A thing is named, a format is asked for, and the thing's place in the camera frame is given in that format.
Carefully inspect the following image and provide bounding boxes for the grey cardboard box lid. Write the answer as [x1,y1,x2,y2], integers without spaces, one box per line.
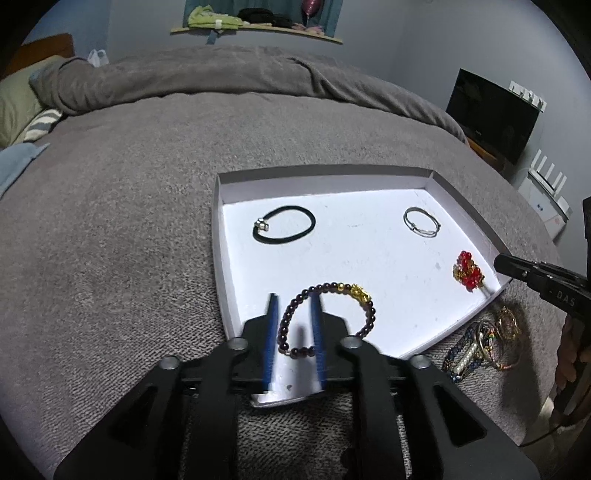
[213,165,509,408]

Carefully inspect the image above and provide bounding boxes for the white wall hooks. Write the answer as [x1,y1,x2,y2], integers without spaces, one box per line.
[509,80,548,112]

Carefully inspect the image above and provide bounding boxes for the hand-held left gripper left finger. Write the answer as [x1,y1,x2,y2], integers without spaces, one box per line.
[53,293,282,480]

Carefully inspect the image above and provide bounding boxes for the wooden headboard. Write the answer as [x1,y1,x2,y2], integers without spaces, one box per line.
[4,33,75,80]

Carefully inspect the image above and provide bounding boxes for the grey folded duvet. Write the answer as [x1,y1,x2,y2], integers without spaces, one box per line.
[29,44,470,145]

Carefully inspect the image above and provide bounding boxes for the black hair tie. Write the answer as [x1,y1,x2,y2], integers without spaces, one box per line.
[252,206,317,245]

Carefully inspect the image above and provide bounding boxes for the black television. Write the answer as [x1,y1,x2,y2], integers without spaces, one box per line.
[445,68,541,166]

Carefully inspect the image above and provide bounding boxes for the black cloth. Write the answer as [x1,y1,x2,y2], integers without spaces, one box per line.
[238,8,297,27]

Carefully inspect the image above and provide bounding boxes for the blue bead bracelet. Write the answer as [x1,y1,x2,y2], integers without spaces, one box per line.
[442,322,486,384]

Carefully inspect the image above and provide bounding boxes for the pink braided bracelet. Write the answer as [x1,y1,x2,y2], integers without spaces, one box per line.
[477,329,517,371]

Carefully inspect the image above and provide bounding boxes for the striped pillow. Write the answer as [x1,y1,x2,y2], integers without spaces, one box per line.
[21,108,64,144]

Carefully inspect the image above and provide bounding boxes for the person's right hand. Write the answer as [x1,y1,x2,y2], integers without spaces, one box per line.
[558,320,591,393]

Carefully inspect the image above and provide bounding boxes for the white router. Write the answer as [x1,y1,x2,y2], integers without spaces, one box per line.
[527,154,572,219]

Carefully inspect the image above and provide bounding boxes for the dark garnet bead bracelet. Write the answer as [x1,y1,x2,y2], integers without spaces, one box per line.
[276,282,376,358]

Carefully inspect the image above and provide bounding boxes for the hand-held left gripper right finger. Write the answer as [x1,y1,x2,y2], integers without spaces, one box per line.
[309,294,541,480]

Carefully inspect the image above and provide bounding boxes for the pearl hair clip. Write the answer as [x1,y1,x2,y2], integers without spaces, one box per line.
[452,344,479,376]

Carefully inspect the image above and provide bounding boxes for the wooden television stand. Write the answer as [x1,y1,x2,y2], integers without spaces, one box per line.
[464,136,505,172]

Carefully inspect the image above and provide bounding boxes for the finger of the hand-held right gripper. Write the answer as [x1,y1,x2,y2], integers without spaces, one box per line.
[493,253,549,289]

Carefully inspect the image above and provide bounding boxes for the light blue towel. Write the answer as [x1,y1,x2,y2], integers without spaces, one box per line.
[0,142,51,199]

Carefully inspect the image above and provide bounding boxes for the yellow crystal bracelet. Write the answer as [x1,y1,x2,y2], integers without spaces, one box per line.
[495,306,522,342]

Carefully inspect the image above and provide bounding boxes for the green pillow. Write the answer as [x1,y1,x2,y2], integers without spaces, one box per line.
[0,55,66,148]

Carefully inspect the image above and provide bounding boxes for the green cloth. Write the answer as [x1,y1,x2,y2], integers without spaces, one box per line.
[187,6,241,30]

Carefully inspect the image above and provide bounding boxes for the red bead bracelet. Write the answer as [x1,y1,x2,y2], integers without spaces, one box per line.
[452,250,486,292]

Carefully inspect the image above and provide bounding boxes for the teal curtain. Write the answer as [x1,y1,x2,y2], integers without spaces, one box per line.
[184,0,346,38]

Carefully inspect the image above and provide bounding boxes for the thin silver cord bracelet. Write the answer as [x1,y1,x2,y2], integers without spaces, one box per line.
[403,208,441,237]

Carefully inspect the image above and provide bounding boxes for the white cabinet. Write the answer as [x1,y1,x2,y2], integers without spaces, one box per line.
[517,178,568,241]

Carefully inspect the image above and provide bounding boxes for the thin black cable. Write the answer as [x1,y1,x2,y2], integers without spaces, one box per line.
[521,406,580,447]

